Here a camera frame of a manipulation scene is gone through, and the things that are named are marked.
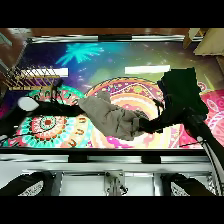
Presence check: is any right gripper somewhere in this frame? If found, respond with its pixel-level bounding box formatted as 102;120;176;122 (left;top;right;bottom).
137;117;157;135

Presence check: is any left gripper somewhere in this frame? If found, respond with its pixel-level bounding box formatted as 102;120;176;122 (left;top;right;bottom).
69;104;87;118

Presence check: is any grey garment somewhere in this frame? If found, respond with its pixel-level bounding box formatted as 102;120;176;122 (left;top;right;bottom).
77;91;148;141

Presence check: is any black garment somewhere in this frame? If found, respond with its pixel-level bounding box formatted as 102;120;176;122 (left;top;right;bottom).
157;67;210;118

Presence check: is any silver frame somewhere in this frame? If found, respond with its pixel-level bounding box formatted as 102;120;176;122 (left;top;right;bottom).
0;153;224;197

